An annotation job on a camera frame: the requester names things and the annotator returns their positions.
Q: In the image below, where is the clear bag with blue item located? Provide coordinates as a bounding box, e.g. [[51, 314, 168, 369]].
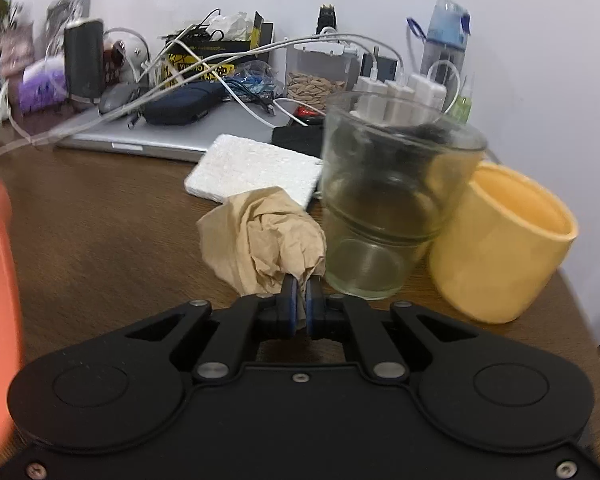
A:
[[227, 60, 286, 102]]

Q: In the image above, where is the dark blue pouch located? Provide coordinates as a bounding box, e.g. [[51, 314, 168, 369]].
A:
[[142, 81, 227, 126]]

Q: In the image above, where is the small black device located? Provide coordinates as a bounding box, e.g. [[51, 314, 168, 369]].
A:
[[316, 4, 338, 36]]

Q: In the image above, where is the clear glass cup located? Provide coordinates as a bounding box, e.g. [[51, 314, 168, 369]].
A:
[[321, 91, 488, 301]]

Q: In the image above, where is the small green bottle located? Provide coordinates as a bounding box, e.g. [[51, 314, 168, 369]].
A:
[[452, 72, 476, 123]]

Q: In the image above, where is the blue water bottle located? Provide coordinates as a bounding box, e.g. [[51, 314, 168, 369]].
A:
[[406, 0, 472, 81]]

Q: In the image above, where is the yellow ceramic cup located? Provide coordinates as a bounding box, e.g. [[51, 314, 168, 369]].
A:
[[428, 161, 579, 324]]

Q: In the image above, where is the clear container with seeds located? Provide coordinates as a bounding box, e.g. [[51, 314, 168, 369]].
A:
[[285, 42, 361, 111]]

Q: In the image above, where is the white sponge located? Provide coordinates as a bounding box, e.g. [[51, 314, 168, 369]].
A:
[[184, 133, 324, 209]]

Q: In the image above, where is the black and yellow box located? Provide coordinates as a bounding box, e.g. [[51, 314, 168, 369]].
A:
[[160, 10, 276, 91]]

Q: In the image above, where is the purple tissue pack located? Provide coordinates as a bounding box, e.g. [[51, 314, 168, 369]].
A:
[[19, 56, 68, 114]]

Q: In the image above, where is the brown dotted box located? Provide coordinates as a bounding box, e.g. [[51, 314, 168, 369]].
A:
[[102, 40, 127, 83]]

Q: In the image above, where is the beige cloth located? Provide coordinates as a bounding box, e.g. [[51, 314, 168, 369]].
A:
[[196, 186, 327, 296]]

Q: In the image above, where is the silver foil packet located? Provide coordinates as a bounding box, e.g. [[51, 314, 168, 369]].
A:
[[45, 0, 91, 36]]

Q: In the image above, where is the looped white cable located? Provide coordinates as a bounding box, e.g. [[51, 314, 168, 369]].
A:
[[427, 60, 464, 112]]

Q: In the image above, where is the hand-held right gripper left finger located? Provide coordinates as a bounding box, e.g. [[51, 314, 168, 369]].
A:
[[112, 274, 298, 382]]

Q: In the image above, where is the silver laptop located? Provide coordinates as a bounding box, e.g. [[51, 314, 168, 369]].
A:
[[55, 97, 293, 163]]

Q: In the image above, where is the white round gadget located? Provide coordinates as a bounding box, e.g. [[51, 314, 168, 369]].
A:
[[124, 42, 152, 84]]

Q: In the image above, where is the long white cable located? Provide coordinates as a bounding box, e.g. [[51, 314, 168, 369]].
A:
[[0, 35, 361, 163]]

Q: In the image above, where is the white charger plug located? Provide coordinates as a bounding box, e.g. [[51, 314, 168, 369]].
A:
[[407, 74, 448, 111], [352, 76, 388, 126], [380, 79, 416, 126]]

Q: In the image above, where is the black cylindrical speaker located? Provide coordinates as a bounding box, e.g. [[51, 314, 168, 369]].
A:
[[64, 18, 105, 101]]

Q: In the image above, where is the white crumpled tissue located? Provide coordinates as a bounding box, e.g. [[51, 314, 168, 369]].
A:
[[207, 10, 253, 41]]

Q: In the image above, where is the grey computer mouse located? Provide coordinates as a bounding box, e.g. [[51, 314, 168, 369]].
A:
[[98, 82, 141, 115]]

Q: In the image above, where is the black adapter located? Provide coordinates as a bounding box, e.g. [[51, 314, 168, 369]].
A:
[[360, 52, 398, 81]]

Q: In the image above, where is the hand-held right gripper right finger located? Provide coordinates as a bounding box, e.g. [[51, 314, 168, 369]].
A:
[[306, 275, 486, 382]]

